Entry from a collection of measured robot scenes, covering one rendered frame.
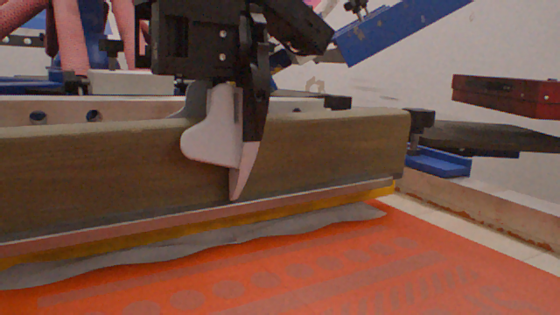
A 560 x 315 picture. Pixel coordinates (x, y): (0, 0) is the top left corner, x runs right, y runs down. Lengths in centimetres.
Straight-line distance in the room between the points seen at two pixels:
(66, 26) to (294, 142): 68
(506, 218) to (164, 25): 36
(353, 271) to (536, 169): 211
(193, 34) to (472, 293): 27
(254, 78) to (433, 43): 248
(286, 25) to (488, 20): 226
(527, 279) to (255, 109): 25
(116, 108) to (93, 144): 33
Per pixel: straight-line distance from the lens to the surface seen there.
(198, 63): 30
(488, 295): 34
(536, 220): 45
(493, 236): 46
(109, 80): 67
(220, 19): 30
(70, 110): 62
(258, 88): 29
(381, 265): 35
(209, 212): 33
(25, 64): 452
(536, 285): 38
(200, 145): 30
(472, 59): 258
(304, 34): 35
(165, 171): 32
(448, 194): 50
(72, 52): 89
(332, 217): 42
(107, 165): 31
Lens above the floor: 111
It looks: 13 degrees down
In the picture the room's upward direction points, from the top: 4 degrees clockwise
